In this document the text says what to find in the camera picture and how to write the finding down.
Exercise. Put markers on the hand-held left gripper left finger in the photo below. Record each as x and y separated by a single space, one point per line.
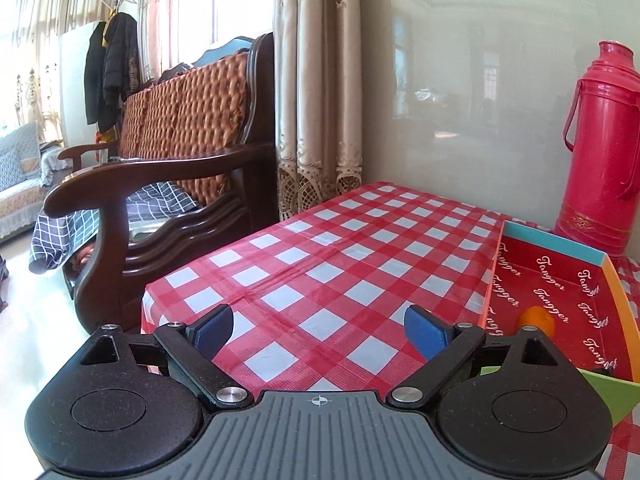
214 334

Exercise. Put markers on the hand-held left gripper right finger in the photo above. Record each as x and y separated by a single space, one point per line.
424 334

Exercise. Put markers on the orange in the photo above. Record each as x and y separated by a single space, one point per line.
537 317

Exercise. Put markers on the red white checkered tablecloth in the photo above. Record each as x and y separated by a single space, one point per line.
325 260

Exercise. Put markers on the red printed cardboard box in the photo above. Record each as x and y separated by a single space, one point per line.
550 270

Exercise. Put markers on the dark wooden sofa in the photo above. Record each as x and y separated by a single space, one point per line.
150 172

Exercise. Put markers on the blue plaid blanket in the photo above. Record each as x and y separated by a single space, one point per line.
55 235

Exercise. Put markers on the orange woven seat cushion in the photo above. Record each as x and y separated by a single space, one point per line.
190 120

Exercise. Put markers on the grey fabric sofa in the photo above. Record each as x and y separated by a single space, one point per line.
30 200

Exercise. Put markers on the red thermos flask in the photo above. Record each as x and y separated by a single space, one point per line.
600 160

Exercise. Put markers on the blue grey pillow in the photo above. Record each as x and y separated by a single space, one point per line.
10 167

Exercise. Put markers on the beige embroidered curtain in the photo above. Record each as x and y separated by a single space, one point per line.
320 85

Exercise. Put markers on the white board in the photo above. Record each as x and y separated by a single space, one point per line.
75 95

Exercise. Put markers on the black coat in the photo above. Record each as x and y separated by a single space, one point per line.
117 70

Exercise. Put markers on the pink sheer curtain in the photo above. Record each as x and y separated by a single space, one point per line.
165 10

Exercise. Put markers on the sheer patterned curtain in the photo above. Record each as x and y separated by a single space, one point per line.
50 35

